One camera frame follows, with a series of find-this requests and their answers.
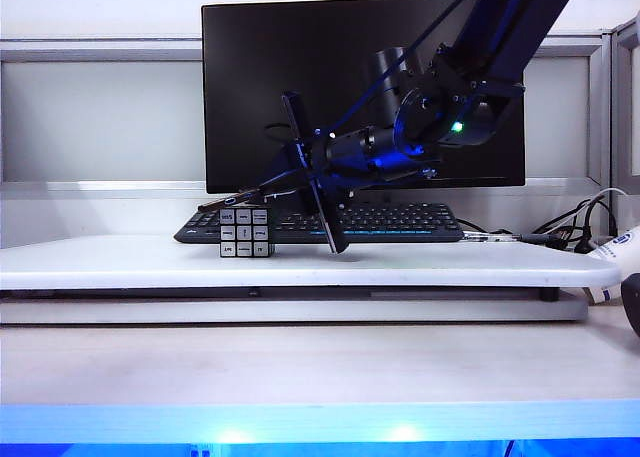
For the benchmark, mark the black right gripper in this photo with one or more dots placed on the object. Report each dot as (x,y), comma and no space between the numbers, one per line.
(350,147)

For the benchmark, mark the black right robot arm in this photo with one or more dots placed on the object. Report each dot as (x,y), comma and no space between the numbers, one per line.
(505,27)

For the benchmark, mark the Rubik's cube with white stickers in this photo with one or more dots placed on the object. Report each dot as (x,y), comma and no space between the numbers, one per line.
(245,233)

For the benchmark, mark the black computer monitor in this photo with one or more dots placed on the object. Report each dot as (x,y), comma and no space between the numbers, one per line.
(250,77)

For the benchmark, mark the black keyboard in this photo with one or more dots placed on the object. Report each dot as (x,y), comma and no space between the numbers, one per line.
(400,222)

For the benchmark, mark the white desk riser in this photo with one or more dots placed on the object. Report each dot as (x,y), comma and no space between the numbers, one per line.
(125,264)

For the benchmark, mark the grey aluminium partition panel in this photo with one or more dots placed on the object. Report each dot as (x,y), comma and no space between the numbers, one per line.
(620,102)
(100,47)

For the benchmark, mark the blue lit edge strip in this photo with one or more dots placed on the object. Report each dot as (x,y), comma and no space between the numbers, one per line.
(320,427)

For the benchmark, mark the white device at right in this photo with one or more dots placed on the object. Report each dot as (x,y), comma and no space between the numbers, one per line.
(620,249)

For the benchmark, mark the black round object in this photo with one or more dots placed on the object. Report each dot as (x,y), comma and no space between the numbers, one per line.
(631,307)

